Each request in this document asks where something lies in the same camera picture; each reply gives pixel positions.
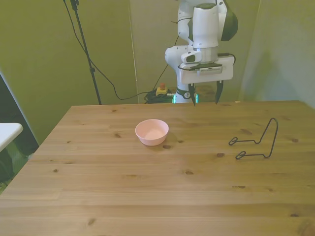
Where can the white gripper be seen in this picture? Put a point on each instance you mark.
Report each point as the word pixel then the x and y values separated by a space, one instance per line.
pixel 209 77

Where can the pink plastic bowl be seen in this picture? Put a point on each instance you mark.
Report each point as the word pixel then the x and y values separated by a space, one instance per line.
pixel 151 140

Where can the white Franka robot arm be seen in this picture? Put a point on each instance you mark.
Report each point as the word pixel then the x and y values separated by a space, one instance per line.
pixel 205 24

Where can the yellow emergency stop button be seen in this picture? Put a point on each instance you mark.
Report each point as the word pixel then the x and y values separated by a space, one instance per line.
pixel 162 91

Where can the black tripod pole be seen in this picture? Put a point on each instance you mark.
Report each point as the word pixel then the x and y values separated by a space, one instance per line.
pixel 92 70

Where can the dark panel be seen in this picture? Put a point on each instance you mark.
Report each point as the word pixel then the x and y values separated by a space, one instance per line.
pixel 14 115

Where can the white side table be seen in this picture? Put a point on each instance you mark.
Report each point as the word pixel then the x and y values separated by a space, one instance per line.
pixel 8 132

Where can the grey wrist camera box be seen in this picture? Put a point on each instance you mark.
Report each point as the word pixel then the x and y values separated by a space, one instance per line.
pixel 211 70

